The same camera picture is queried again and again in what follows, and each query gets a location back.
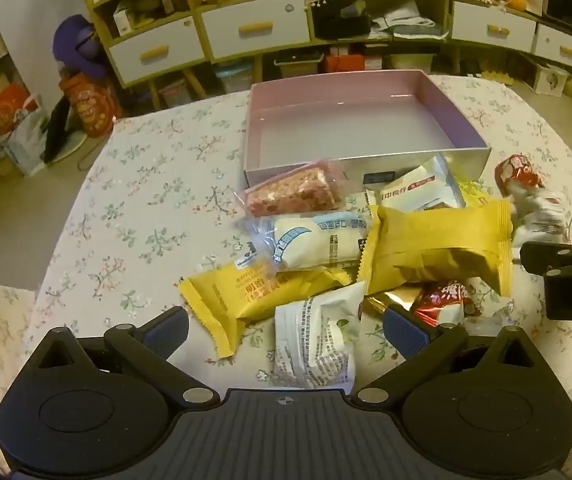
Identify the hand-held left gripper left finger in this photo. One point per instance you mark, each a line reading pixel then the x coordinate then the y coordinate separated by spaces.
pixel 171 330

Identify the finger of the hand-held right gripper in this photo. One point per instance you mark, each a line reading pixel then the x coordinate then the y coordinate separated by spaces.
pixel 556 257

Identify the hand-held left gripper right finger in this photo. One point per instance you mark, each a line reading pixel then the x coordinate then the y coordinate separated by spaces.
pixel 406 335

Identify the white red printed packet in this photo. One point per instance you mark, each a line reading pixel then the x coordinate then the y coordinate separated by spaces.
pixel 541 215

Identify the red white snack packet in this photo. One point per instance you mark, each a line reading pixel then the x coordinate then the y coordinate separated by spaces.
pixel 441 302

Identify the yellow printed cake packet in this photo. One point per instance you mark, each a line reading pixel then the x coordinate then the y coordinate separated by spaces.
pixel 226 300

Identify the clear bread packet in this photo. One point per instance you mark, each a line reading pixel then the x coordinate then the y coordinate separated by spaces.
pixel 493 320

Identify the plain yellow snack packet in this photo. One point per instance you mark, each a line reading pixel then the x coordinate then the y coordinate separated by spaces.
pixel 431 245

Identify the white packet green picture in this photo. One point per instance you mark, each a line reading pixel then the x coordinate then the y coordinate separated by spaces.
pixel 311 340

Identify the white blue bread packet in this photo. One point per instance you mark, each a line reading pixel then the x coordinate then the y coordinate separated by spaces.
pixel 311 242

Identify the white packet red label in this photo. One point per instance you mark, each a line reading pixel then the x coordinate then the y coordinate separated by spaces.
pixel 416 187

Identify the pink nougat snack packet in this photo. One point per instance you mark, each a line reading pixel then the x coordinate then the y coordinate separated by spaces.
pixel 291 195

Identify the pink cardboard box silver front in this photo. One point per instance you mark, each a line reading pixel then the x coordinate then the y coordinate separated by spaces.
pixel 346 120

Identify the white box with picture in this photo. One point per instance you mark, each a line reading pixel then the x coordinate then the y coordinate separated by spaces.
pixel 551 80

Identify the black flat object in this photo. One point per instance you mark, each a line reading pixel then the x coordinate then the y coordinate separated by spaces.
pixel 58 130

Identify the orange printed bag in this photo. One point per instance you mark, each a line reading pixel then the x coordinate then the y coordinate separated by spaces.
pixel 91 105

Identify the clear plastic storage container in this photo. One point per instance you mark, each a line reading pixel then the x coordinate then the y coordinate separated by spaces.
pixel 233 80

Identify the red white shopping bag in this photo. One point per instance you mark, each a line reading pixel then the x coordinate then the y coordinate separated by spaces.
pixel 11 110

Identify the red box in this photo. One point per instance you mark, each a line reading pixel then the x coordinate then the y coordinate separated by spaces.
pixel 341 65

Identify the pile of papers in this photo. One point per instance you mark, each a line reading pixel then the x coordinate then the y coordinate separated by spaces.
pixel 406 20

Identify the purple plush toy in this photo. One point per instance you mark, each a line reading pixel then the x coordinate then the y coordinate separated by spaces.
pixel 73 45

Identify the yellow wooden cabinet unit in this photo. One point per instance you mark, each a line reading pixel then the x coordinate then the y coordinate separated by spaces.
pixel 199 20

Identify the black bag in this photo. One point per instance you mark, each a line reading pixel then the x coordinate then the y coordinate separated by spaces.
pixel 336 22

